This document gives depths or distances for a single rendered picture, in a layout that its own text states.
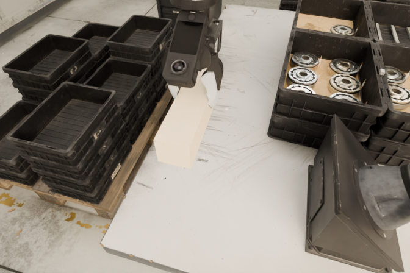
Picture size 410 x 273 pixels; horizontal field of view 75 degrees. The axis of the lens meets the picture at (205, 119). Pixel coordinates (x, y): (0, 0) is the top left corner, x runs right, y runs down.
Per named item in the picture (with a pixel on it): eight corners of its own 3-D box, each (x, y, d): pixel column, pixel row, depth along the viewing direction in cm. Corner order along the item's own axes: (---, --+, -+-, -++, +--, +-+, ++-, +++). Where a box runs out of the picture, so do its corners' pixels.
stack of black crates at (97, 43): (108, 94, 198) (95, 55, 174) (73, 88, 203) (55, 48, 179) (133, 64, 225) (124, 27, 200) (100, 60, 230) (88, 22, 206)
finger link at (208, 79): (231, 92, 54) (221, 52, 48) (225, 111, 50) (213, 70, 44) (216, 92, 55) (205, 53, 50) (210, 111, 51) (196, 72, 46)
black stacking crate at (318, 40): (368, 139, 81) (387, 113, 73) (271, 117, 88) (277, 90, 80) (360, 67, 107) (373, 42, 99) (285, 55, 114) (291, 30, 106)
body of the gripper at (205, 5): (222, 50, 50) (226, -19, 41) (211, 76, 44) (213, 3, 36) (183, 44, 51) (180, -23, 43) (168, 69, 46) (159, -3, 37)
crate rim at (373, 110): (384, 117, 74) (388, 111, 73) (276, 95, 81) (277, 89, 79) (371, 46, 101) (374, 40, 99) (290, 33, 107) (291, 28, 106)
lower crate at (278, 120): (354, 161, 89) (370, 138, 80) (265, 139, 96) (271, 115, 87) (350, 89, 115) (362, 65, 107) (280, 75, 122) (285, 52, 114)
